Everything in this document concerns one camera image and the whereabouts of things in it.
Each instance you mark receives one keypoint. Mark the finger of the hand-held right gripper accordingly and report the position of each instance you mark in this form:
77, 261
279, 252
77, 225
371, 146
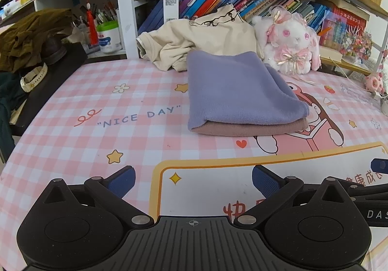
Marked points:
368, 191
380, 165

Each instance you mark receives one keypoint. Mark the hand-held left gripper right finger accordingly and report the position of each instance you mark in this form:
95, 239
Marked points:
265, 181

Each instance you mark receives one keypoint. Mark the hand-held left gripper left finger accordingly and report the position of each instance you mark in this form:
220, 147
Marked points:
121, 182

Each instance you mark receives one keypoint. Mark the purple and mauve sweater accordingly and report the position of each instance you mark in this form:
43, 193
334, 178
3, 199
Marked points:
236, 92

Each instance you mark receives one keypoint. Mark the pink checked table mat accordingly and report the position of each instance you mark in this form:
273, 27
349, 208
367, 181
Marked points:
91, 137

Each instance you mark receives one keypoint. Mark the small pink plush toy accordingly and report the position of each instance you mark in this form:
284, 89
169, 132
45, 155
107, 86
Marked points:
376, 83

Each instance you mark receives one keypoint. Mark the sparkly pink bouquet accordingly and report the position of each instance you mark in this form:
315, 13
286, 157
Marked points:
357, 43

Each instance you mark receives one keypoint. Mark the white pink plush bunny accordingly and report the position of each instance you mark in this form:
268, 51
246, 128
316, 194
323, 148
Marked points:
291, 43

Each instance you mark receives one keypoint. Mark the red boxed book set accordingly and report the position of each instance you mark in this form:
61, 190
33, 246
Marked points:
345, 27

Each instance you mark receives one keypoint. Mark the white jar green lid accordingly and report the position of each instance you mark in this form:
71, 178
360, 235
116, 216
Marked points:
109, 39

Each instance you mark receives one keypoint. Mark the dark round object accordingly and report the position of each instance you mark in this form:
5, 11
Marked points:
54, 51

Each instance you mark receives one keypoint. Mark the red hanging tassel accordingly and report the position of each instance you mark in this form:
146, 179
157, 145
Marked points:
92, 25

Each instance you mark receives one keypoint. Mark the cream garment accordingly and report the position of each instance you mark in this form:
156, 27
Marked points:
197, 36

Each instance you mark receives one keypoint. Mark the cup of pens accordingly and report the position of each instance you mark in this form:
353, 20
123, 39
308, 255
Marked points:
103, 14

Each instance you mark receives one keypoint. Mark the olive green cloth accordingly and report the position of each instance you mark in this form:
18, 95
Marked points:
30, 34

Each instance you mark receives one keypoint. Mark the white carton box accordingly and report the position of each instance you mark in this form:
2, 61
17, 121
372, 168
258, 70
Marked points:
171, 7

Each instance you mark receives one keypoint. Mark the white shelf post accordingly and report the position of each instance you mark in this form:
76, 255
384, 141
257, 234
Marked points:
125, 7

